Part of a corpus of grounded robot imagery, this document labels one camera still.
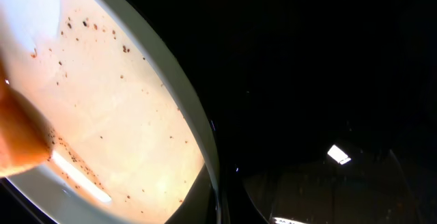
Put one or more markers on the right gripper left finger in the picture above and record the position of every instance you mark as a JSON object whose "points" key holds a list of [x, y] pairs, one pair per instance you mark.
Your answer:
{"points": [[199, 206]]}

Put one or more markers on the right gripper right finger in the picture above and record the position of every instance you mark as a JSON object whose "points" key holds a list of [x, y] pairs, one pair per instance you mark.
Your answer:
{"points": [[237, 207]]}

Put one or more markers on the light blue plate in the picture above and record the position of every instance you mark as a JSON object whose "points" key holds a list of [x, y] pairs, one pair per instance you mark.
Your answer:
{"points": [[128, 133]]}

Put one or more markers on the black round tray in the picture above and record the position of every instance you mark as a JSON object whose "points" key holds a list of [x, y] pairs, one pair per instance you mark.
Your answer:
{"points": [[325, 109]]}

